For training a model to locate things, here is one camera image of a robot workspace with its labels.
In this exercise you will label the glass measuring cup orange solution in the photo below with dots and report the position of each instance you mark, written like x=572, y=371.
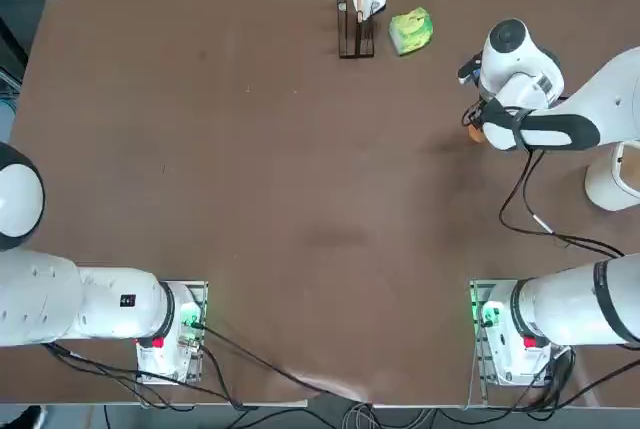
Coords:
x=476, y=135

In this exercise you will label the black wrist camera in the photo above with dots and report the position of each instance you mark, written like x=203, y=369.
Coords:
x=470, y=70

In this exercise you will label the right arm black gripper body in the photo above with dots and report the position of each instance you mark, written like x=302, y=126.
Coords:
x=476, y=114

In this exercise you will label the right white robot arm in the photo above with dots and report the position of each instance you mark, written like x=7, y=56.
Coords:
x=520, y=69

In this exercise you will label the cream lidded trash bin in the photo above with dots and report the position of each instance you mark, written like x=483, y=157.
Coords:
x=607, y=189

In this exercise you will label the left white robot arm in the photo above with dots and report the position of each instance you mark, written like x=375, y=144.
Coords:
x=75, y=309

